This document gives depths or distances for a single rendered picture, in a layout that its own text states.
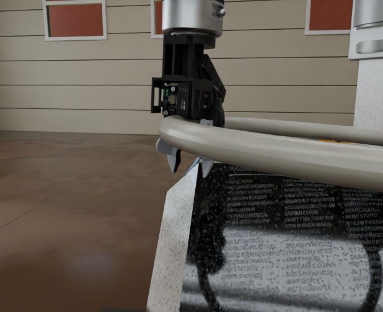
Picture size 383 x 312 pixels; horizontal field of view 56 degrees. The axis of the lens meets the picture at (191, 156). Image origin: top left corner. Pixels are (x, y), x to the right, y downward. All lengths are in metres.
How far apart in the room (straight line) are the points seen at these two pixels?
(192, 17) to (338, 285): 0.53
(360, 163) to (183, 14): 0.34
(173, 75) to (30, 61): 7.97
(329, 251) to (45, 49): 7.81
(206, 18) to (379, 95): 1.35
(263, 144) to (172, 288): 0.52
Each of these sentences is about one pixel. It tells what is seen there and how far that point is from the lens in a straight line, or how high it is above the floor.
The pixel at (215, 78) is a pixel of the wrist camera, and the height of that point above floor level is 1.06.
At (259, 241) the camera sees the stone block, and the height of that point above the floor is 0.74.
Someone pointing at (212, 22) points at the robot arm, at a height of 1.13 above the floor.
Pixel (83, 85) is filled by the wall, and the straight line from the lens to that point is 7.83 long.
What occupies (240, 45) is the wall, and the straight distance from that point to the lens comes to 7.01.
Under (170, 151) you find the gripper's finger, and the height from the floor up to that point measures 0.94.
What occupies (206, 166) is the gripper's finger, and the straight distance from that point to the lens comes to 0.56.
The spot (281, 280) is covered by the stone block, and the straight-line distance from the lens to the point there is 0.73.
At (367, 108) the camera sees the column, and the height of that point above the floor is 0.93.
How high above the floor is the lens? 1.05
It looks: 12 degrees down
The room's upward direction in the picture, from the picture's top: straight up
